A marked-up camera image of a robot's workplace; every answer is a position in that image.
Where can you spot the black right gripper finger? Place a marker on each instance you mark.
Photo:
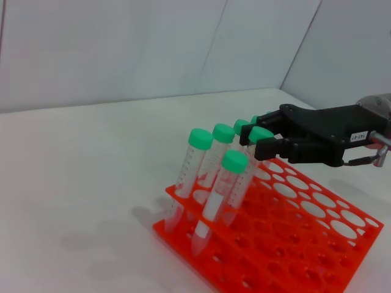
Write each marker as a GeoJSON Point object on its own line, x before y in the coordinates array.
{"type": "Point", "coordinates": [244, 134]}
{"type": "Point", "coordinates": [268, 149]}

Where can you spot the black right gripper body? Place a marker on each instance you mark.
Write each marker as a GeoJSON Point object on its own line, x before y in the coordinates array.
{"type": "Point", "coordinates": [327, 131]}

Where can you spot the green capped test tube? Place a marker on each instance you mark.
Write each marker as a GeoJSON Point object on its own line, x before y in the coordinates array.
{"type": "Point", "coordinates": [254, 119]}
{"type": "Point", "coordinates": [233, 161]}
{"type": "Point", "coordinates": [259, 134]}
{"type": "Point", "coordinates": [224, 132]}
{"type": "Point", "coordinates": [241, 125]}
{"type": "Point", "coordinates": [200, 138]}

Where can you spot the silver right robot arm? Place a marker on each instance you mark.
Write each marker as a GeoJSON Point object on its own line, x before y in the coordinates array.
{"type": "Point", "coordinates": [378, 113]}

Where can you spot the orange test tube rack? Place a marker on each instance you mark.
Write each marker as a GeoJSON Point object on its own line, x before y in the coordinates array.
{"type": "Point", "coordinates": [290, 229]}

